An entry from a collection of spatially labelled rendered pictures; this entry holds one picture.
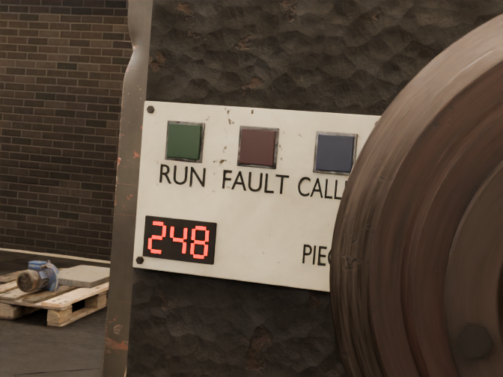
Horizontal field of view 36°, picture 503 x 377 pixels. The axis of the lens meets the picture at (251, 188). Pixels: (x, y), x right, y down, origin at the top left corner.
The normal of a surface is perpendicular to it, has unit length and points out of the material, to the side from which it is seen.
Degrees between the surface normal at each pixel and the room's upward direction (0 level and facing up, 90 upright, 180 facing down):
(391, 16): 90
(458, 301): 90
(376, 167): 90
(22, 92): 90
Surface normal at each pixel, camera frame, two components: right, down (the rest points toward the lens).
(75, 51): -0.27, 0.03
